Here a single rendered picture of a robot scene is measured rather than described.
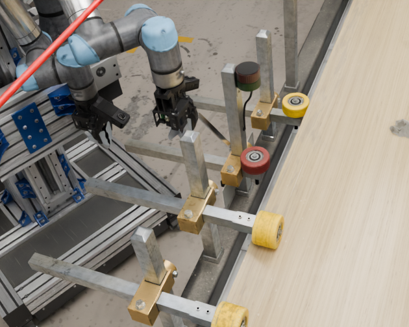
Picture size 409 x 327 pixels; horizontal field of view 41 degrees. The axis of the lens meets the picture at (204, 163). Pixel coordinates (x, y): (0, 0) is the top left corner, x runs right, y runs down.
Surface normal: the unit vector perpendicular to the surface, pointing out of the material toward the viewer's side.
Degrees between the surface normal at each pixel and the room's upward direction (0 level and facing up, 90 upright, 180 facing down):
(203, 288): 0
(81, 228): 0
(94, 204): 0
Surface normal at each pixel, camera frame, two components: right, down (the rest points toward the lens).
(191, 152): -0.38, 0.70
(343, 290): -0.13, -0.69
